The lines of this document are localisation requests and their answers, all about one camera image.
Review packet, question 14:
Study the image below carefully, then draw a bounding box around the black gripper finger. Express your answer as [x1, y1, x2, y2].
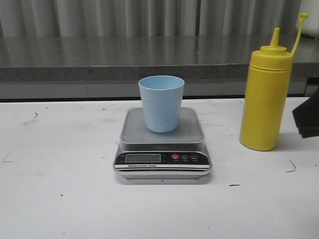
[292, 89, 319, 138]

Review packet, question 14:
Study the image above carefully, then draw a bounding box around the yellow squeeze bottle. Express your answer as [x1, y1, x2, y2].
[239, 12, 309, 151]

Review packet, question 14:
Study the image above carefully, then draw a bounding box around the light blue plastic cup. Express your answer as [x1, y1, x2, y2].
[139, 75, 184, 133]

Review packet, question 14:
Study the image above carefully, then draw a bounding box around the silver digital kitchen scale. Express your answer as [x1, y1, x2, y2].
[113, 107, 212, 179]

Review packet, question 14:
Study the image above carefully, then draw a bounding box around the white container in background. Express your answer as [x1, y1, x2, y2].
[302, 13, 319, 38]

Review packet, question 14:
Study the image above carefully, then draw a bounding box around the grey stone counter ledge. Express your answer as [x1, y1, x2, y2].
[0, 35, 319, 100]

